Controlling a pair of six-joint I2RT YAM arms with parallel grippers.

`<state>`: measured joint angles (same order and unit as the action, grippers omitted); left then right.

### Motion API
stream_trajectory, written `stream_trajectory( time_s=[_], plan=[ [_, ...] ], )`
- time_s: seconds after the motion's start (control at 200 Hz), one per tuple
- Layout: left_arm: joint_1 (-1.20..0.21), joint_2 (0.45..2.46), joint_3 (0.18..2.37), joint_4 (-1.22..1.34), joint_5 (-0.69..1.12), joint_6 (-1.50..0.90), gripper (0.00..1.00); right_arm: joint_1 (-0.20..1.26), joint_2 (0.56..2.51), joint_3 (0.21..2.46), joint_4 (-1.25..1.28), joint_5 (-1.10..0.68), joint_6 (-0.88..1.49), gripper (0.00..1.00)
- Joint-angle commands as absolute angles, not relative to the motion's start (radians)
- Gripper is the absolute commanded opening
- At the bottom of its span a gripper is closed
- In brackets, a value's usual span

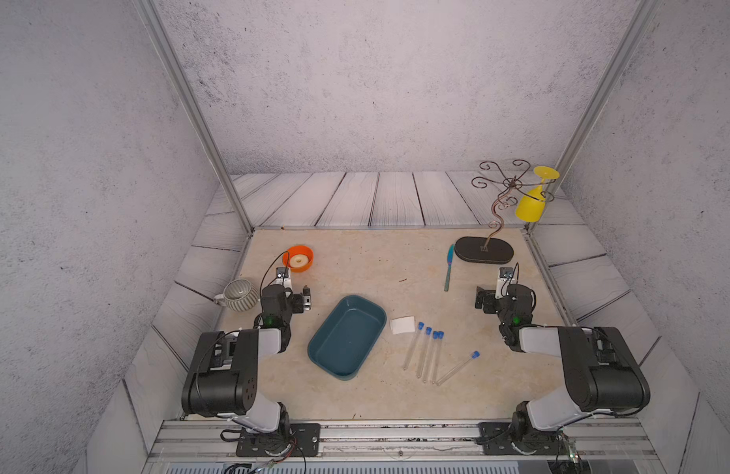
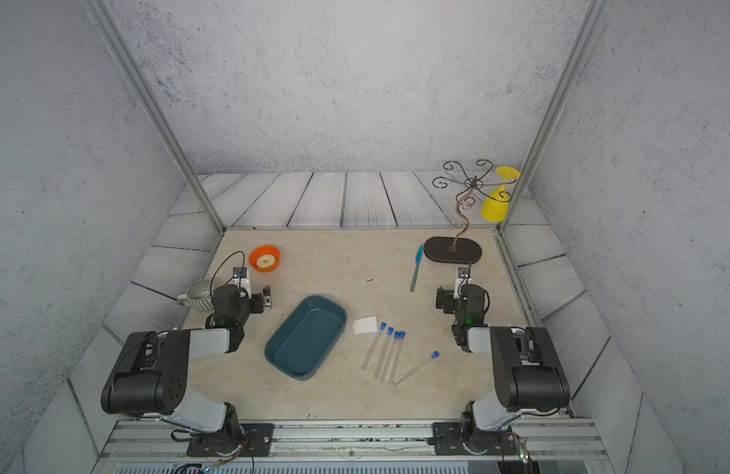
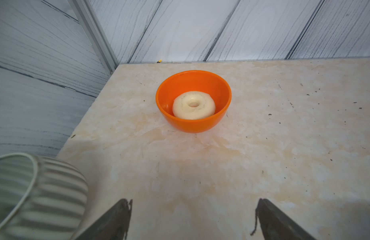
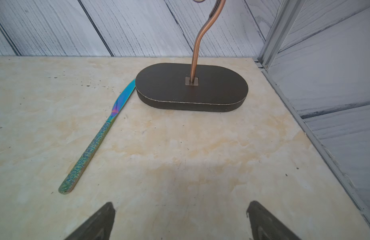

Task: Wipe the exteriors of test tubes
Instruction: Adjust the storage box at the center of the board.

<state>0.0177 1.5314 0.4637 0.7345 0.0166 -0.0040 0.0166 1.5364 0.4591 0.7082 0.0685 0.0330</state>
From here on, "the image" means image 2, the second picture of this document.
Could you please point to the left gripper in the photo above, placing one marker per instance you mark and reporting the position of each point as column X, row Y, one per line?
column 255, row 300

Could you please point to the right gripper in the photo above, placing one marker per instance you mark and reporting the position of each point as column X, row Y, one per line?
column 448, row 297

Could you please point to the test tube blue cap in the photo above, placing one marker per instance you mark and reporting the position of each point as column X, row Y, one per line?
column 383, row 354
column 381, row 330
column 417, row 368
column 395, row 355

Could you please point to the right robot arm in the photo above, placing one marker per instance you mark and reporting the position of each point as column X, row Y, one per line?
column 528, row 377

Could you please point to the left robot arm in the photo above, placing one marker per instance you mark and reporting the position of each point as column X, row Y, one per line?
column 149, row 377

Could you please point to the orange bowl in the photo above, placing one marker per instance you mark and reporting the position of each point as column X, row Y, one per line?
column 265, row 259

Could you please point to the black metal cup stand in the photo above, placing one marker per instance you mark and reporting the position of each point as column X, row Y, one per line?
column 460, row 249

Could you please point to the teal pen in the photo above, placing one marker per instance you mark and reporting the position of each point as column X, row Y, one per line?
column 418, row 258

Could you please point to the teal plastic tray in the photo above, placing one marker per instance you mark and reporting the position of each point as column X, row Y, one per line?
column 303, row 341

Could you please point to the yellow plastic goblet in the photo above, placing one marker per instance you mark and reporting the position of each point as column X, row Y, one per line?
column 496, row 206

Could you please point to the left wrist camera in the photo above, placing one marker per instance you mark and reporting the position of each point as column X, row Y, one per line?
column 241, row 279

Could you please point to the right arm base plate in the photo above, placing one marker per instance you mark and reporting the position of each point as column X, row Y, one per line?
column 453, row 438

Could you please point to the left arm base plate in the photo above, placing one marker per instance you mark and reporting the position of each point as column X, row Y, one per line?
column 246, row 440

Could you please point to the aluminium front rail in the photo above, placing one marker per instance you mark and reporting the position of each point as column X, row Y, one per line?
column 537, row 440

